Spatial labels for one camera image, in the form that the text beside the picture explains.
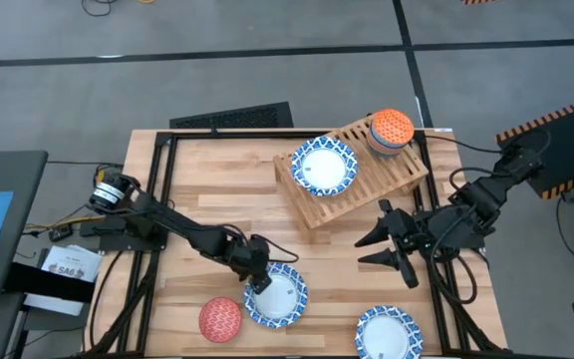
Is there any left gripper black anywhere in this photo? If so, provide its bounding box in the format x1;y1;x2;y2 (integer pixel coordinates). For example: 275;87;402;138
231;233;275;296

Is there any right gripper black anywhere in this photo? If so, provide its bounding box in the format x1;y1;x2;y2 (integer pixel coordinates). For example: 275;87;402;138
355;198;438;291

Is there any blue white patterned paper plate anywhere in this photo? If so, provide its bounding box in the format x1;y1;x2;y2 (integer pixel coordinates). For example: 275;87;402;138
243;261;310;329
355;305;425;359
290;135;360;198

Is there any red zigzag patterned bowl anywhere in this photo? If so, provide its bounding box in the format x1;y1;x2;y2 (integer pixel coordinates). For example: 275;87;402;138
198;296;243;344

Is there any bowl with blue radial stripes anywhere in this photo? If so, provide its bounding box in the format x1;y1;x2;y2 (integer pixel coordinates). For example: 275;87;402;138
366;132;411;158

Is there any orange patterned bowl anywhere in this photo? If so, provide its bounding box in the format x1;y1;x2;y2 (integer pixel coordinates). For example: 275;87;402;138
368;108;416;149

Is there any slatted wooden shelf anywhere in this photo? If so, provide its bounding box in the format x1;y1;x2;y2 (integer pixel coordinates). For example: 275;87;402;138
272;110;431;231

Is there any black perforated vent panel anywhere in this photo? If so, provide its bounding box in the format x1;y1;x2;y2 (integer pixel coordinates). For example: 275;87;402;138
168;101;295;130

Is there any white printed paper sheet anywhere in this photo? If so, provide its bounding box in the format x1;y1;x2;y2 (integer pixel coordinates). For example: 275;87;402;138
40;244;104;284

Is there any black power adapter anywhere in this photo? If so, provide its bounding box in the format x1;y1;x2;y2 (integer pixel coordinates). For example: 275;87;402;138
49;224;74;243

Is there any plain white paper sheet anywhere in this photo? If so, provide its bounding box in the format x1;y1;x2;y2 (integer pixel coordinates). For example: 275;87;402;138
22;293;85;317

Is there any grey side desk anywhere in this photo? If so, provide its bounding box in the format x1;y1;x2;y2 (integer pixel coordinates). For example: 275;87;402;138
0;150;49;303

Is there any black cable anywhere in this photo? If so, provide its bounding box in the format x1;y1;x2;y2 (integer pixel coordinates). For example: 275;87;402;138
425;133;503;155

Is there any black aluminium table frame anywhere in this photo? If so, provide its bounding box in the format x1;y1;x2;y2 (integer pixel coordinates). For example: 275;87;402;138
83;128;510;359

